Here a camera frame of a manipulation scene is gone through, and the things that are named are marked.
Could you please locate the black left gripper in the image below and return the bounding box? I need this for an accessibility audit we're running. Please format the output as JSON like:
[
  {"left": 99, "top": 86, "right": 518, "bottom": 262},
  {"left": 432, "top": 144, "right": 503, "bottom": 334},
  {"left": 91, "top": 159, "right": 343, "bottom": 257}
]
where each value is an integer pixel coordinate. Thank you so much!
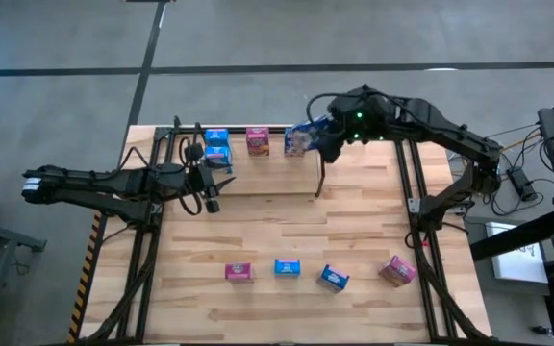
[{"left": 179, "top": 142, "right": 238, "bottom": 215}]

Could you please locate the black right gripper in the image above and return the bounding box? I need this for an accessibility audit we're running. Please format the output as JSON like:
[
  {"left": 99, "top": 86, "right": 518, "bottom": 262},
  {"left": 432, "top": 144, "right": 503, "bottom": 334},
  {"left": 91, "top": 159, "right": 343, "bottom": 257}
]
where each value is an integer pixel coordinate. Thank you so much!
[{"left": 318, "top": 86, "right": 396, "bottom": 165}]

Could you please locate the Frosted Flakes cereal box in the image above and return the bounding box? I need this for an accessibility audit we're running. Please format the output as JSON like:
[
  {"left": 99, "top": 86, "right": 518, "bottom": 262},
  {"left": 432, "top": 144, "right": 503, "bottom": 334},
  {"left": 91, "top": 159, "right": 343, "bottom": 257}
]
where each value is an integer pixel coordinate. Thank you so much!
[
  {"left": 297, "top": 113, "right": 332, "bottom": 153},
  {"left": 283, "top": 125, "right": 307, "bottom": 158},
  {"left": 315, "top": 263, "right": 351, "bottom": 294}
]

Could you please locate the Rice Krispies cereal box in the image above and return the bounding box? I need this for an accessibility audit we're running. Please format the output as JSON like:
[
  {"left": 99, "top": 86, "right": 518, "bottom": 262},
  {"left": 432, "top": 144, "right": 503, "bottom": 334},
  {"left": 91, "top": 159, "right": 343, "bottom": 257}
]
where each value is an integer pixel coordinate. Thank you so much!
[
  {"left": 204, "top": 127, "right": 231, "bottom": 148},
  {"left": 204, "top": 145, "right": 234, "bottom": 174},
  {"left": 273, "top": 258, "right": 302, "bottom": 279}
]

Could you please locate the Raisin Bran cereal box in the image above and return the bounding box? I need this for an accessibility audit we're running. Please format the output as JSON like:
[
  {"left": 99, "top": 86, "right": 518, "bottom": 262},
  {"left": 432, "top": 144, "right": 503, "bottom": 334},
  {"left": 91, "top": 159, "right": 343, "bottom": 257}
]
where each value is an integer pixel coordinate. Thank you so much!
[
  {"left": 245, "top": 127, "right": 271, "bottom": 158},
  {"left": 377, "top": 254, "right": 417, "bottom": 288},
  {"left": 224, "top": 262, "right": 256, "bottom": 284}
]

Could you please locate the yellow black hazard tape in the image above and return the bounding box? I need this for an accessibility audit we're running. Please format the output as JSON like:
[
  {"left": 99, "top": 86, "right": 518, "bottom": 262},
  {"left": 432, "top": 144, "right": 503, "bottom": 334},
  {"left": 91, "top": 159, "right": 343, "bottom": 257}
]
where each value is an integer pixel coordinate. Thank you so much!
[{"left": 66, "top": 210, "right": 104, "bottom": 345}]

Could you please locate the black power brick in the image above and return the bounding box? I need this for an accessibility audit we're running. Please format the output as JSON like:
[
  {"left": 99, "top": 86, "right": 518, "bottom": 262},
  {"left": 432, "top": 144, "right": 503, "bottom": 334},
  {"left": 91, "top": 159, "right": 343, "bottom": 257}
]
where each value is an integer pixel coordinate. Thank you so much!
[{"left": 506, "top": 165, "right": 539, "bottom": 203}]

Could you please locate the black beam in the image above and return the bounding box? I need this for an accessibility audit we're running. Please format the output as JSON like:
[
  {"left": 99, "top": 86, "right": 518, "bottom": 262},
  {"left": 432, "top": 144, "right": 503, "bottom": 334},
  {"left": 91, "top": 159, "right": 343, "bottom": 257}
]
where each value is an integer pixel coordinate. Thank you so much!
[{"left": 468, "top": 205, "right": 554, "bottom": 263}]

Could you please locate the white board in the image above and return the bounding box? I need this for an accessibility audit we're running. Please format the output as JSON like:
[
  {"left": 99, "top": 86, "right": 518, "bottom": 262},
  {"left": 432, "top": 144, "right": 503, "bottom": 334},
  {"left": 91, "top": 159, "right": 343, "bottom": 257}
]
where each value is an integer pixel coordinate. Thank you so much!
[{"left": 485, "top": 220, "right": 550, "bottom": 284}]

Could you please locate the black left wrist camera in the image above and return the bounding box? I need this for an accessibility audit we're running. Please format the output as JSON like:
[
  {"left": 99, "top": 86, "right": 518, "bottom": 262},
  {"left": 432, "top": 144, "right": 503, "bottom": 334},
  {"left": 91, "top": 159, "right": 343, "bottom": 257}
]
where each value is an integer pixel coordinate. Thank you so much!
[{"left": 190, "top": 167, "right": 214, "bottom": 193}]

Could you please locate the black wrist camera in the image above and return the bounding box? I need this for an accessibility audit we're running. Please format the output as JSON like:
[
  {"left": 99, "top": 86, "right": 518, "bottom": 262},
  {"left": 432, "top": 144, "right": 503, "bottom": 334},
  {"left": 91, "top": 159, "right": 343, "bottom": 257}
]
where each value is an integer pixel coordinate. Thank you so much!
[
  {"left": 190, "top": 167, "right": 214, "bottom": 193},
  {"left": 346, "top": 89, "right": 374, "bottom": 114}
]

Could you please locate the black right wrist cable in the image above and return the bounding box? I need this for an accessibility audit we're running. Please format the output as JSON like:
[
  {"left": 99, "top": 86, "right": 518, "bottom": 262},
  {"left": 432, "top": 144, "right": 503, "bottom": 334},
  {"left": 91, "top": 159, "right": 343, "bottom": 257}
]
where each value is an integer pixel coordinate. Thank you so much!
[{"left": 305, "top": 89, "right": 350, "bottom": 127}]

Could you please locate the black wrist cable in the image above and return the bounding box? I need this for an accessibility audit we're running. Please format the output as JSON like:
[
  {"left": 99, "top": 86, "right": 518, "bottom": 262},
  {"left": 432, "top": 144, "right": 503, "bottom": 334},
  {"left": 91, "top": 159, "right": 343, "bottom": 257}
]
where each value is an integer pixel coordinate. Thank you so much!
[
  {"left": 175, "top": 136, "right": 206, "bottom": 217},
  {"left": 305, "top": 89, "right": 350, "bottom": 127}
]

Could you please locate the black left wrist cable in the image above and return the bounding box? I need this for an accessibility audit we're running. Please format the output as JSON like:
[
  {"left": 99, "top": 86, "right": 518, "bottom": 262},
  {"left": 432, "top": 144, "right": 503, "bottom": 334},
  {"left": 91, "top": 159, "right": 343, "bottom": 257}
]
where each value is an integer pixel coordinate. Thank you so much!
[{"left": 175, "top": 136, "right": 206, "bottom": 217}]

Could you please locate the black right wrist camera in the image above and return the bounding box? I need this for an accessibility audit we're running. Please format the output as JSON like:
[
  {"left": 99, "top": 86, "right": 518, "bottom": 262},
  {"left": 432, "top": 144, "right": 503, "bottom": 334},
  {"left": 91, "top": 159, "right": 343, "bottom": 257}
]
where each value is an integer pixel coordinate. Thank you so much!
[{"left": 346, "top": 89, "right": 374, "bottom": 114}]

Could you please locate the black aluminium rig frame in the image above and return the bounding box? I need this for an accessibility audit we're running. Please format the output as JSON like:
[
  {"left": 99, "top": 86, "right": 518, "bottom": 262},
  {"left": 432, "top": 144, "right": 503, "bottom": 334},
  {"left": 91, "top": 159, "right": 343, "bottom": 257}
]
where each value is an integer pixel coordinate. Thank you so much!
[{"left": 77, "top": 114, "right": 490, "bottom": 346}]

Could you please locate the low wooden shelf black frame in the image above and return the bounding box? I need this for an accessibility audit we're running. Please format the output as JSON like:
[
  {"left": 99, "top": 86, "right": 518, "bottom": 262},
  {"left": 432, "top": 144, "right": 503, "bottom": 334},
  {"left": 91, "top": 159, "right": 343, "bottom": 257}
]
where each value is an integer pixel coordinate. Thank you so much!
[{"left": 190, "top": 122, "right": 327, "bottom": 199}]

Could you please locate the yellow cable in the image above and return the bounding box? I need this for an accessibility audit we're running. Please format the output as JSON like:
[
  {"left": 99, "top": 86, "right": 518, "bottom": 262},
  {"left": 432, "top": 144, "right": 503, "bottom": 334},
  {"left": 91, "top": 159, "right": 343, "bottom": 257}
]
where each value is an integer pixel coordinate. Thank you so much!
[{"left": 500, "top": 132, "right": 542, "bottom": 155}]

